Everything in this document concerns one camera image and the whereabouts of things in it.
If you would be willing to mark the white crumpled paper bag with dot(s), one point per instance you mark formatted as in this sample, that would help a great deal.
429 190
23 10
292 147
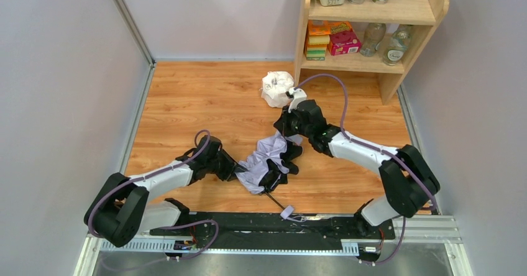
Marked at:
275 85

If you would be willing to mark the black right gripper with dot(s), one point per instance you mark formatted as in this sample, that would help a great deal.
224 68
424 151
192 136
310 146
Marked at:
286 158

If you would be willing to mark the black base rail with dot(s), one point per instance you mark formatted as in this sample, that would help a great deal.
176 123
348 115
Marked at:
267 231

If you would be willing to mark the clear glass bottle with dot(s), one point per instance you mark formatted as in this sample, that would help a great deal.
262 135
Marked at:
373 35
398 44

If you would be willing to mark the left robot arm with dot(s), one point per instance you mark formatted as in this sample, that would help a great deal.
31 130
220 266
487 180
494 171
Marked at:
123 207

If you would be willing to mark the clear glass bottle right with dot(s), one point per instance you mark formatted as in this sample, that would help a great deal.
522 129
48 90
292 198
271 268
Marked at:
398 44

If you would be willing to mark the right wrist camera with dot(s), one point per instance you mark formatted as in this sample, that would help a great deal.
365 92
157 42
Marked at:
297 96

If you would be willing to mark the orange snack box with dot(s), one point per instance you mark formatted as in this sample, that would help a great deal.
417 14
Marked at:
318 27

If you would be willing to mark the stacked sponges pack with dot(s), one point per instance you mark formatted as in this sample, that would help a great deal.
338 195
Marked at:
316 46

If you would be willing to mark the lavender folding umbrella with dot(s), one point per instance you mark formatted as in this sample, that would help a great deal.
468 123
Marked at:
269 166

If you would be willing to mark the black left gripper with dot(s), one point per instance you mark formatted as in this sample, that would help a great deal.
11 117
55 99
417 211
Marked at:
227 163

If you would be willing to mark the clear glass bottle left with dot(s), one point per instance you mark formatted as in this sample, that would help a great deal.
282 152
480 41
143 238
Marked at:
373 35

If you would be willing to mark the red snack box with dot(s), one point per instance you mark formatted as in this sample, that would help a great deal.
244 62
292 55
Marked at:
344 42

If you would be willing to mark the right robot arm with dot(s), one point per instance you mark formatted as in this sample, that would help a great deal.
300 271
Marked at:
407 179

